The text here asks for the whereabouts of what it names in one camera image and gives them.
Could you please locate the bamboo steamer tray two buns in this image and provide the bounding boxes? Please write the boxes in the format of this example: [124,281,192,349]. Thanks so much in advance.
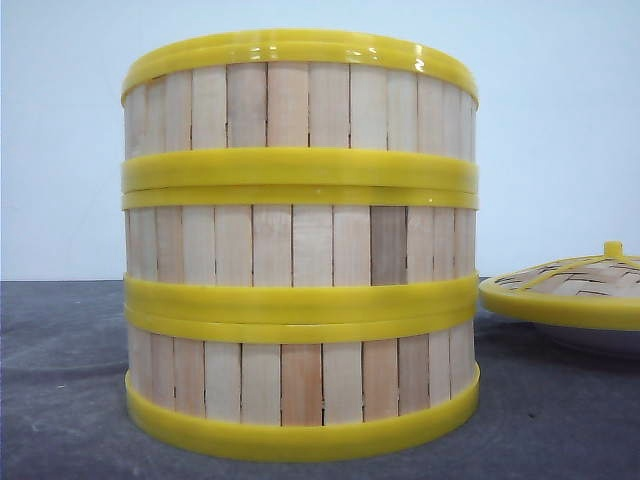
[124,188,477,343]

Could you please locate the bamboo steamer tray single bun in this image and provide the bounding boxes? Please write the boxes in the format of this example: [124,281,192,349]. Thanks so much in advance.
[121,29,478,209]

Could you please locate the woven bamboo steamer lid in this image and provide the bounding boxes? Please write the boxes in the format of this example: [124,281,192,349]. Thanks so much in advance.
[479,241,639,331]

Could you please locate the bottom bamboo steamer tray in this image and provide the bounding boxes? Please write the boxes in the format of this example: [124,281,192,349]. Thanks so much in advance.
[125,322,480,462]

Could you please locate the white plate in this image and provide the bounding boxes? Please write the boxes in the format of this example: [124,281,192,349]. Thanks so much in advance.
[529,322,640,358]

